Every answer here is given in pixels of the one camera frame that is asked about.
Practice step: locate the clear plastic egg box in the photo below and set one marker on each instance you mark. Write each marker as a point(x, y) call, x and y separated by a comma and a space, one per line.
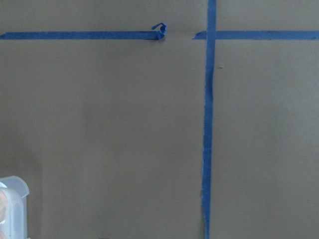
point(13, 208)

